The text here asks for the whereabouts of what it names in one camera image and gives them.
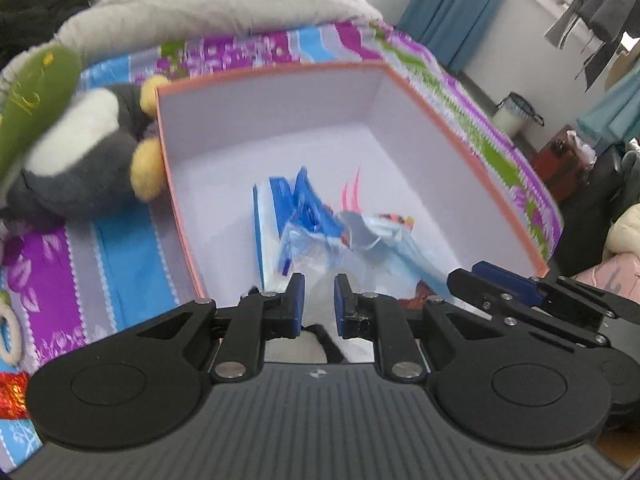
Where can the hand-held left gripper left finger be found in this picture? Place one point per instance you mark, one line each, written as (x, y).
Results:
(297, 305)

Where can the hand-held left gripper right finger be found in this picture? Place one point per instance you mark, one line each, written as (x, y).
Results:
(342, 305)

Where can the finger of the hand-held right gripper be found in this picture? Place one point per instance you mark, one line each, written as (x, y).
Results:
(480, 292)
(500, 275)

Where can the blue white packet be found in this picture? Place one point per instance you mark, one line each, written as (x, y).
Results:
(300, 240)

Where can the white box with orange rim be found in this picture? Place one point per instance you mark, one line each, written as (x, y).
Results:
(300, 125)

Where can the dark red packet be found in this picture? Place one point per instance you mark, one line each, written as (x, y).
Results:
(415, 297)

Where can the pale pink cloth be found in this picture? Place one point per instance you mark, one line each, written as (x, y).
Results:
(615, 275)

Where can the light blue printed packet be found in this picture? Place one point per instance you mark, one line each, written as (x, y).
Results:
(395, 245)

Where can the black bag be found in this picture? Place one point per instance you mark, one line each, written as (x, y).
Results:
(585, 230)

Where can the cream padded jacket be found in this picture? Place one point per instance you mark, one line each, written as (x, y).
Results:
(627, 232)

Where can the pink plastic strip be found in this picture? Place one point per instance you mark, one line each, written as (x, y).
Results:
(352, 190)

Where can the red brown case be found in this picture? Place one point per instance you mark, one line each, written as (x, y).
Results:
(560, 165)

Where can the white bin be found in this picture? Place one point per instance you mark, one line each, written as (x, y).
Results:
(510, 117)

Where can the colourful striped bed sheet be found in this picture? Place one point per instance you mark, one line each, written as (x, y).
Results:
(125, 260)

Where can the teal cloth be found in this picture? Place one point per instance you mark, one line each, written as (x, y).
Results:
(615, 110)

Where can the grey white penguin plush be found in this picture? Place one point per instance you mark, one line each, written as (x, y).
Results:
(75, 170)

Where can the blue curtain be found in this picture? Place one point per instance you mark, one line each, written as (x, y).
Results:
(450, 10)

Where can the hanging dark grey clothes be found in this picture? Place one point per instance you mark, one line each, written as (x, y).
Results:
(605, 5)

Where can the red foil packet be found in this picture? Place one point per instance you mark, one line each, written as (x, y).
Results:
(12, 395)

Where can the white duvet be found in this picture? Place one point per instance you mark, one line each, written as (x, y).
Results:
(225, 0)

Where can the green plush toy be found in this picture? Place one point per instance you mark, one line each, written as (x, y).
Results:
(35, 100)

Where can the black fleece garment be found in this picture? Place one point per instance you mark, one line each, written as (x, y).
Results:
(40, 5)

